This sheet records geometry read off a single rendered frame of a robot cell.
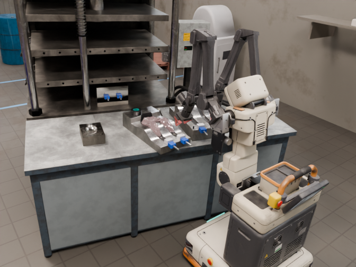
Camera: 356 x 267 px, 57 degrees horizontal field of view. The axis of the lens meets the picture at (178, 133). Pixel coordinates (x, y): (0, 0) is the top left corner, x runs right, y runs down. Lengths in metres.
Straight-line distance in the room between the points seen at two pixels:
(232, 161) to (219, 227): 0.61
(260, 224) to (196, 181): 0.89
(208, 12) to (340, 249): 3.85
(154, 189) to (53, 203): 0.70
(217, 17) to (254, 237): 4.12
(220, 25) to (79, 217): 3.93
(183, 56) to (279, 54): 2.72
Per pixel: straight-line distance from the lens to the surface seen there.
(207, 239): 2.38
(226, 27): 5.62
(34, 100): 2.83
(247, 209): 1.87
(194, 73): 1.95
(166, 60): 6.61
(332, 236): 3.15
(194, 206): 2.75
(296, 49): 5.38
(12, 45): 6.96
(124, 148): 2.29
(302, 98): 5.42
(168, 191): 2.55
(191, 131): 2.38
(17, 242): 2.89
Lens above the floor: 1.97
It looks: 28 degrees down
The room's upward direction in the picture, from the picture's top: 4 degrees clockwise
